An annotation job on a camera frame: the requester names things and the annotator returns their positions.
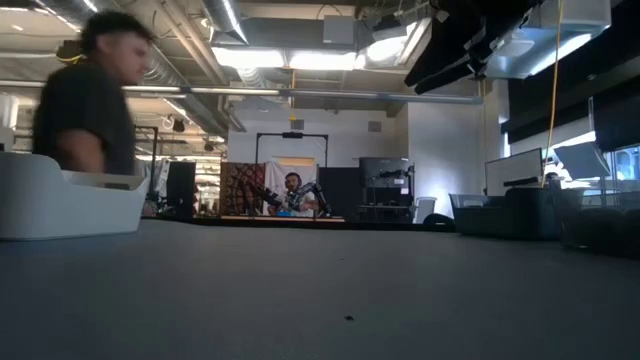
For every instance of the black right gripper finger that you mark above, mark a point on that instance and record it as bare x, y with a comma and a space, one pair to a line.
450, 77
440, 55

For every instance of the black background robot arm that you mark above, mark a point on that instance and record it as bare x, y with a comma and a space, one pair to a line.
260, 192

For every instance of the grey background robot arm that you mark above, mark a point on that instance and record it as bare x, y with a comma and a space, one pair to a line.
312, 192

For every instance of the grey ceiling box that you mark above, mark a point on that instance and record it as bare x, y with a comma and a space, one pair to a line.
339, 29

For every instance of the white monitor screen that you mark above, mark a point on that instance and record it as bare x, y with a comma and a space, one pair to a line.
515, 170

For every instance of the black equipment rack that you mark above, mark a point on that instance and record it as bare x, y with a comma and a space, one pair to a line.
385, 175

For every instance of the white bin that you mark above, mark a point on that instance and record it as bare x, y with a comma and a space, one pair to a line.
425, 207

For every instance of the black rounded chair back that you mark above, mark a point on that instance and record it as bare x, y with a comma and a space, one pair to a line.
439, 219

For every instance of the dark grey plastic basket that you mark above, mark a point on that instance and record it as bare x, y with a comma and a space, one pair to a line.
505, 215

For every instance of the black partition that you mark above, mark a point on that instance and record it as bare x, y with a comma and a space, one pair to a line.
345, 182

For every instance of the bright ceiling light panel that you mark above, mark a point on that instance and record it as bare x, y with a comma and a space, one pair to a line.
285, 59

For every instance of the grey tilted monitor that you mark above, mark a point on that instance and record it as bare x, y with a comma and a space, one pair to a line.
582, 160

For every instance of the dark large screen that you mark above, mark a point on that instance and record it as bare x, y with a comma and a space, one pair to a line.
617, 122

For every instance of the person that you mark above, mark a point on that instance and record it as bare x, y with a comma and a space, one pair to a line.
300, 197
80, 115

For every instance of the wooden table top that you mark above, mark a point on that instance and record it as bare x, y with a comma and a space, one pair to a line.
310, 218

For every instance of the white hanging sheet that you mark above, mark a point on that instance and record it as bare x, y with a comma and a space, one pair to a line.
275, 172

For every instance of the long tube light bar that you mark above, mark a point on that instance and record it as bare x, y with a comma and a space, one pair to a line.
225, 91

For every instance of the patterned red tapestry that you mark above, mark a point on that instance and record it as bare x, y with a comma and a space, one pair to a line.
232, 172

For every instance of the black upright panel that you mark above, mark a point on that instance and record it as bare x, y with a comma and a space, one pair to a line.
181, 182

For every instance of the white plastic basket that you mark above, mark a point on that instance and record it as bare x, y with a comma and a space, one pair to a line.
60, 205

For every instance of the silver rectangular duct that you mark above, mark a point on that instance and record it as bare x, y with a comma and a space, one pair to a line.
550, 50

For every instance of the grey wall vent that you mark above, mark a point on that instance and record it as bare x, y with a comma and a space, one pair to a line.
374, 126
297, 124

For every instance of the black gantry frame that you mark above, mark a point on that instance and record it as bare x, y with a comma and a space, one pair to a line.
292, 135
152, 150

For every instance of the silver spiral duct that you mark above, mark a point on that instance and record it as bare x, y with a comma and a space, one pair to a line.
165, 75

